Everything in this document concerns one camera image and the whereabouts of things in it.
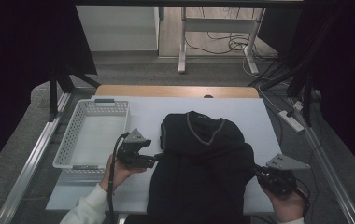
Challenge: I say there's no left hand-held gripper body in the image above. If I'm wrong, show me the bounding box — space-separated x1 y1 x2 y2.
116 128 155 169

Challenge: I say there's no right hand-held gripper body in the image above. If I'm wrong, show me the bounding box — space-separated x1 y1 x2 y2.
258 152 311 198

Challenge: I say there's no white perforated plastic basket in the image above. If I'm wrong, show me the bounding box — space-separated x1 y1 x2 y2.
52 98 133 183

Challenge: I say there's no dark knit vest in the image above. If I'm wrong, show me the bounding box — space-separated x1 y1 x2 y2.
147 110 257 224

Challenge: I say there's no person's left hand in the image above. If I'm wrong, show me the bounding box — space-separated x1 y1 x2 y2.
99 154 149 194

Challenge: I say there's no person's right hand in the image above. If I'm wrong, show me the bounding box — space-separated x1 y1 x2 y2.
262 186 307 223

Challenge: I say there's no white power strip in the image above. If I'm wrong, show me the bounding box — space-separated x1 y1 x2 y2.
277 110 305 133

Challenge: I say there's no white plug adapter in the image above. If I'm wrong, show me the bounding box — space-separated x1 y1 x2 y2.
291 100 305 112

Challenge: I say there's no black metal stand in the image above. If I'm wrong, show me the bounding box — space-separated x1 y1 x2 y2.
48 63 102 122
259 62 323 127

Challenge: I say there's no black curtain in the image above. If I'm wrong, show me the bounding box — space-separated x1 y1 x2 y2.
0 0 98 181
256 0 355 185

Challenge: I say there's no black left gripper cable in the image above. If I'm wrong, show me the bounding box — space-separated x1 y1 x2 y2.
107 133 130 224

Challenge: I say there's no aluminium floor rail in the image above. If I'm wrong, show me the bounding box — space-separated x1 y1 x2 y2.
291 99 355 224
0 92 72 224

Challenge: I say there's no white floor cable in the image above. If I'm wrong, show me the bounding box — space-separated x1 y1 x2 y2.
242 55 284 113

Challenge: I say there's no black floor cable bundle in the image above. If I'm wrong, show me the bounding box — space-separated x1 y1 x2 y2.
184 7 279 62

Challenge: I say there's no white desk frame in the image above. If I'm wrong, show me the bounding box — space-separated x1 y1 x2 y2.
177 7 266 75

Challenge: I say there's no dark overhead frame bar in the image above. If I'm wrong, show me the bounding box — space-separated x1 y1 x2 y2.
74 0 305 8

